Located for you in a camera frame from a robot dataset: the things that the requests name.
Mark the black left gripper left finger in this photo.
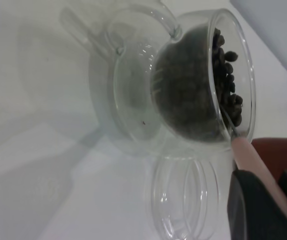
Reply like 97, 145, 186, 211
227, 169, 287, 240

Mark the pink-handled metal spoon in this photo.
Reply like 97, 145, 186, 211
220, 107, 287, 226

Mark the double-walled glass cup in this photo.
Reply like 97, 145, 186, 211
88, 0, 257, 157

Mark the coffee beans pile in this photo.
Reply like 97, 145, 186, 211
150, 26, 244, 141

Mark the red ceramic mug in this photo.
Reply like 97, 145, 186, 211
250, 137, 287, 181

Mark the clear glass saucer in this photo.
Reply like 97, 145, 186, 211
145, 152, 237, 240

